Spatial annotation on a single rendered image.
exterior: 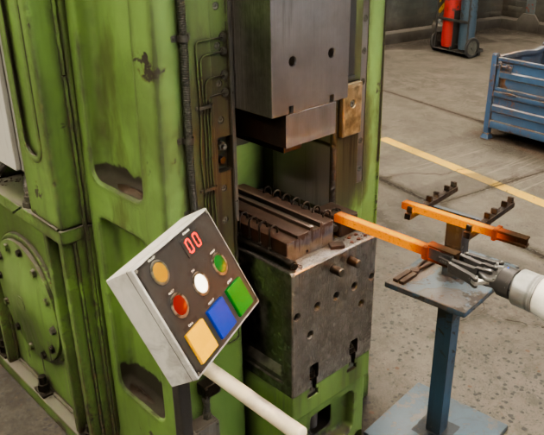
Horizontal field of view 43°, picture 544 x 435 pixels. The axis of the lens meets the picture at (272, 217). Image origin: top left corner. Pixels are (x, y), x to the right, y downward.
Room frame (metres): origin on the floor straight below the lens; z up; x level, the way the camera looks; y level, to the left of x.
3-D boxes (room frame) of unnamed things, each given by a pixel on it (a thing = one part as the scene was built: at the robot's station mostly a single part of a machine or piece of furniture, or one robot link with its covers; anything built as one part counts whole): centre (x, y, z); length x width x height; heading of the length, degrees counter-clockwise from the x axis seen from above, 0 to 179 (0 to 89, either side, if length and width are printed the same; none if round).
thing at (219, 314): (1.36, 0.12, 1.01); 0.07 x 0.05 x 0.07; 158
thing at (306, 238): (2.01, 0.03, 0.96); 0.42 x 0.20 x 0.09; 43
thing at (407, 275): (2.23, -0.63, 0.71); 0.60 x 0.04 x 0.01; 136
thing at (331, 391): (2.05, -0.01, 0.23); 0.55 x 0.37 x 0.47; 43
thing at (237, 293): (1.45, 0.09, 1.01); 0.07 x 0.05 x 0.07; 158
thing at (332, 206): (2.02, -0.21, 0.95); 0.12 x 0.08 x 0.06; 43
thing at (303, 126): (2.01, 0.03, 1.32); 0.42 x 0.20 x 0.10; 43
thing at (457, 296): (2.07, -0.62, 0.70); 0.40 x 0.30 x 0.02; 138
